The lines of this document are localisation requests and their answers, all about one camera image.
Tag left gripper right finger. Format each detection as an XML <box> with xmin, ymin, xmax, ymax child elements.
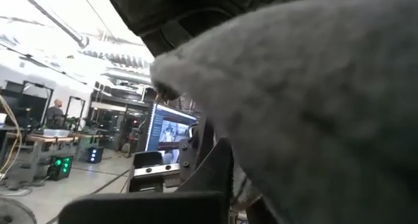
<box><xmin>245</xmin><ymin>196</ymin><xmax>278</xmax><ymax>224</ymax></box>

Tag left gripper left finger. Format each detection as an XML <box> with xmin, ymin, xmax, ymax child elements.
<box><xmin>58</xmin><ymin>137</ymin><xmax>234</xmax><ymax>224</ymax></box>

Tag grey baseball cap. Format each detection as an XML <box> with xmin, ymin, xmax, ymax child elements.
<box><xmin>101</xmin><ymin>0</ymin><xmax>418</xmax><ymax>224</ymax></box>

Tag computer monitor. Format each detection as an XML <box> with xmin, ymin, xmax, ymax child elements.
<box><xmin>145</xmin><ymin>103</ymin><xmax>199</xmax><ymax>163</ymax></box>

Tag black box blue lights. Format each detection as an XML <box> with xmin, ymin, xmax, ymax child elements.
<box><xmin>87</xmin><ymin>146</ymin><xmax>105</xmax><ymax>165</ymax></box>

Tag black box green lights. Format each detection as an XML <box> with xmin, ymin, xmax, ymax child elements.
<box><xmin>47</xmin><ymin>154</ymin><xmax>74</xmax><ymax>182</ymax></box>

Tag clear plastic tub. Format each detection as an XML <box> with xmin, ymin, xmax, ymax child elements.
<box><xmin>42</xmin><ymin>128</ymin><xmax>71</xmax><ymax>138</ymax></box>

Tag wooden workbench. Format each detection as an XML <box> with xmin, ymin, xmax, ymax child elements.
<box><xmin>6</xmin><ymin>131</ymin><xmax>103</xmax><ymax>182</ymax></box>

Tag person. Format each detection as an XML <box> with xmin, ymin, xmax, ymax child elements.
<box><xmin>45</xmin><ymin>99</ymin><xmax>66</xmax><ymax>129</ymax></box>

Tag grey round fan base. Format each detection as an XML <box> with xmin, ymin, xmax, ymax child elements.
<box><xmin>0</xmin><ymin>197</ymin><xmax>39</xmax><ymax>224</ymax></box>

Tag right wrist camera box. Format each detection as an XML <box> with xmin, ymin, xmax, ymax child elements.
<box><xmin>132</xmin><ymin>150</ymin><xmax>182</xmax><ymax>179</ymax></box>

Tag black floor cable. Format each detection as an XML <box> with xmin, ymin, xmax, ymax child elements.
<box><xmin>45</xmin><ymin>168</ymin><xmax>131</xmax><ymax>224</ymax></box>

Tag black robot station frame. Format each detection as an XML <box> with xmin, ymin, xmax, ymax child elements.
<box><xmin>65</xmin><ymin>95</ymin><xmax>86</xmax><ymax>130</ymax></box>
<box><xmin>21</xmin><ymin>80</ymin><xmax>55</xmax><ymax>127</ymax></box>

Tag yellow cable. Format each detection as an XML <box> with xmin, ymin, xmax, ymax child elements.
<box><xmin>0</xmin><ymin>95</ymin><xmax>24</xmax><ymax>181</ymax></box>

